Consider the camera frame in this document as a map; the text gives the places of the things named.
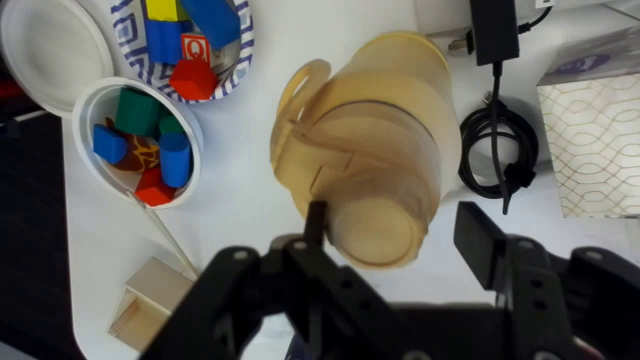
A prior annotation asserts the beige plastic bottle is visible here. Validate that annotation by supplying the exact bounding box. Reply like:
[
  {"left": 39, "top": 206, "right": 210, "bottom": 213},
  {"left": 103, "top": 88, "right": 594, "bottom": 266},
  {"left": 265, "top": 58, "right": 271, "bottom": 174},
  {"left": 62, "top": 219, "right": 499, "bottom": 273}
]
[{"left": 269, "top": 31, "right": 462, "bottom": 271}]

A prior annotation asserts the thin wooden stick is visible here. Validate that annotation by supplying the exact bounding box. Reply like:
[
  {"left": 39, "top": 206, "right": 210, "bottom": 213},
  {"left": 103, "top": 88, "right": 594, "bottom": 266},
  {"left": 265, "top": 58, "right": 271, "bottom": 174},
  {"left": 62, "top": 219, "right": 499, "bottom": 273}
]
[{"left": 124, "top": 189, "right": 201, "bottom": 281}]

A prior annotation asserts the patterned tissue box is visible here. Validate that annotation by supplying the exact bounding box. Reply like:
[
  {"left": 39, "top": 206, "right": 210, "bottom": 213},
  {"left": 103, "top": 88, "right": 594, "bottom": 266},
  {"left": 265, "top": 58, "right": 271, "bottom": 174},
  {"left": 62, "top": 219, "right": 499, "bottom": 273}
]
[{"left": 536, "top": 25, "right": 640, "bottom": 220}]

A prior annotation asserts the red letter cube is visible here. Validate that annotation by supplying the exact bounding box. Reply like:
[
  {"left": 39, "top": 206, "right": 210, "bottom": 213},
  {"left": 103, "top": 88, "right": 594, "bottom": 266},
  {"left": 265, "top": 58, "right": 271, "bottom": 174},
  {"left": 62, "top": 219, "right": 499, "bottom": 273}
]
[{"left": 180, "top": 33, "right": 211, "bottom": 64}]

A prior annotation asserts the yellow wooden block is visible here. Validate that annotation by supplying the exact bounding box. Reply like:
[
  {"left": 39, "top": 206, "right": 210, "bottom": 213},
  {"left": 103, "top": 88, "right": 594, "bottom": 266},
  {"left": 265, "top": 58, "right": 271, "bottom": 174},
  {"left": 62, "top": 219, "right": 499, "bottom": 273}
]
[{"left": 144, "top": 0, "right": 190, "bottom": 22}]

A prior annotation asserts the white paper plate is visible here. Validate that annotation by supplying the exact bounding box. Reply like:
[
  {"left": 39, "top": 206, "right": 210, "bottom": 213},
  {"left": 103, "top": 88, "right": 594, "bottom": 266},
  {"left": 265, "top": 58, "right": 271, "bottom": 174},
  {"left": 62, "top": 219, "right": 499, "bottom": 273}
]
[{"left": 0, "top": 0, "right": 115, "bottom": 119}]

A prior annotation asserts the small red wooden block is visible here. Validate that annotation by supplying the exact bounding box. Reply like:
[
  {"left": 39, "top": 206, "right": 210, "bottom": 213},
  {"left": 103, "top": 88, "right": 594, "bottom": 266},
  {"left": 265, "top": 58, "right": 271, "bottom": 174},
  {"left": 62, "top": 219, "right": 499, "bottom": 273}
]
[{"left": 133, "top": 166, "right": 177, "bottom": 207}]

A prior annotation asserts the green wooden block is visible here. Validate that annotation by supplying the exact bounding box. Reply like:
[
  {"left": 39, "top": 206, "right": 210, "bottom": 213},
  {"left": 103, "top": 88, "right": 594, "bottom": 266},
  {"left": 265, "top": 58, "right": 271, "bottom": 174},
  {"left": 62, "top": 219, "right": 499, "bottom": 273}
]
[{"left": 114, "top": 87, "right": 162, "bottom": 137}]

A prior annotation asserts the brown patterned toy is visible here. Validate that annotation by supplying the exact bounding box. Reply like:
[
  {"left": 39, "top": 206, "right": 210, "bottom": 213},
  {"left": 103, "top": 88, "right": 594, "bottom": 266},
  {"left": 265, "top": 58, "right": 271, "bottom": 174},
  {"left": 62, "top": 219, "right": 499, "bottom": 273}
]
[{"left": 105, "top": 117, "right": 162, "bottom": 174}]

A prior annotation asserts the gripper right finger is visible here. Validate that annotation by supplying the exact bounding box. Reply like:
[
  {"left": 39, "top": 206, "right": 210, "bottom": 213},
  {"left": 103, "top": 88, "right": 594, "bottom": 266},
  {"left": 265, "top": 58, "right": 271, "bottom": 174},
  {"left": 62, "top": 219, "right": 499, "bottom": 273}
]
[{"left": 453, "top": 201, "right": 640, "bottom": 360}]

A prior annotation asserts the long blue wooden block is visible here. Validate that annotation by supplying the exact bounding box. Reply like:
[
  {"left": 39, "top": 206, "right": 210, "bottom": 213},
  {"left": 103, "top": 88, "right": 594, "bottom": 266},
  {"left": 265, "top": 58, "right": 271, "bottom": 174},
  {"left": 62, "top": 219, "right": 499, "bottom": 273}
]
[{"left": 179, "top": 0, "right": 242, "bottom": 50}]

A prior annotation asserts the green wooden cylinder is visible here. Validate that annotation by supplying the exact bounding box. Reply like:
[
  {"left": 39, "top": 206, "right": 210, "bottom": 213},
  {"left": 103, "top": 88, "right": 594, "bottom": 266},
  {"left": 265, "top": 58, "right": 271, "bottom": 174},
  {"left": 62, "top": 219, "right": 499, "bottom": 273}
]
[{"left": 158, "top": 114, "right": 186, "bottom": 136}]

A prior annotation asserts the blue wooden cylinder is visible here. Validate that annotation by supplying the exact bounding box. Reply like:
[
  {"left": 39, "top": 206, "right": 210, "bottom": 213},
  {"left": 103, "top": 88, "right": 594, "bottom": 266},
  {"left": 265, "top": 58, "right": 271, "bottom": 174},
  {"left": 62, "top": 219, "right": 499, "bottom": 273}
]
[{"left": 158, "top": 132, "right": 194, "bottom": 189}]

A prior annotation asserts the plain wooden box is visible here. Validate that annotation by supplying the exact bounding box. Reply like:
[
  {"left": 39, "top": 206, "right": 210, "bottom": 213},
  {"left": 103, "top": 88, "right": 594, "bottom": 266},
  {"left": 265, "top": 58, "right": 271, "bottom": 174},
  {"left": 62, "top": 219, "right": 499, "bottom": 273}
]
[{"left": 108, "top": 257, "right": 196, "bottom": 352}]

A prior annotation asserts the small blue wooden block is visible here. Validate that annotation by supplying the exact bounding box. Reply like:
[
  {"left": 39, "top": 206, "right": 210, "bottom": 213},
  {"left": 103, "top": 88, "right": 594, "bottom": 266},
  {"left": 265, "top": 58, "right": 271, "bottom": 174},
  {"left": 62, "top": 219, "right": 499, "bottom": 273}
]
[{"left": 92, "top": 123, "right": 129, "bottom": 165}]

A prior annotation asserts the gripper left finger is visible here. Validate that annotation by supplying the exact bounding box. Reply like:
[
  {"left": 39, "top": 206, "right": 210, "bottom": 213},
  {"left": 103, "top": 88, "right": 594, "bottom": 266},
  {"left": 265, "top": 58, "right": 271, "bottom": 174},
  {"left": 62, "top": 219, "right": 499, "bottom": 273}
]
[{"left": 140, "top": 201, "right": 402, "bottom": 360}]

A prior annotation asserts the black power adapter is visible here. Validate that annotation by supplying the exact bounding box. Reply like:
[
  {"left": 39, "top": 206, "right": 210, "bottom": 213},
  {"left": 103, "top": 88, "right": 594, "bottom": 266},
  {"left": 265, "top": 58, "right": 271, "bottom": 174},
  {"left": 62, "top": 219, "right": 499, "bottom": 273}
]
[{"left": 448, "top": 0, "right": 521, "bottom": 67}]

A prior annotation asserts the blue patterned paper plate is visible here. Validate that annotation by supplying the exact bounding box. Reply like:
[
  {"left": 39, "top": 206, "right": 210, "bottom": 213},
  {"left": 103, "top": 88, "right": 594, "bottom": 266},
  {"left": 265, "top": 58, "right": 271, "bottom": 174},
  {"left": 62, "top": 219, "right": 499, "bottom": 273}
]
[{"left": 109, "top": 0, "right": 255, "bottom": 105}]

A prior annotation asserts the coil of black cable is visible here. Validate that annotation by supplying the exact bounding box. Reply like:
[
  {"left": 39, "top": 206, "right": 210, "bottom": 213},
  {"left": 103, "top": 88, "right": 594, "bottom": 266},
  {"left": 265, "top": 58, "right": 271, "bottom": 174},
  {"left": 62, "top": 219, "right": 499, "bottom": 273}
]
[{"left": 458, "top": 60, "right": 540, "bottom": 216}]

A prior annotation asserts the blue square wooden block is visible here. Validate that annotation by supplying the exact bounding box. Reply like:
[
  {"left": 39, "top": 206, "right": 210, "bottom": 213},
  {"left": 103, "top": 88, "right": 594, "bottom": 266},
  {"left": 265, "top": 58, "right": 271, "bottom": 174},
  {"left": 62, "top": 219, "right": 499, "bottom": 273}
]
[{"left": 144, "top": 19, "right": 194, "bottom": 65}]

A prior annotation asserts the white paper bowl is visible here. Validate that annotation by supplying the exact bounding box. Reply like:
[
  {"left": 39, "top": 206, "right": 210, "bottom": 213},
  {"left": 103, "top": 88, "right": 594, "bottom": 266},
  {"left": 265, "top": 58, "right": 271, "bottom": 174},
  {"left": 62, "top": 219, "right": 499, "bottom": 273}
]
[{"left": 72, "top": 76, "right": 204, "bottom": 210}]

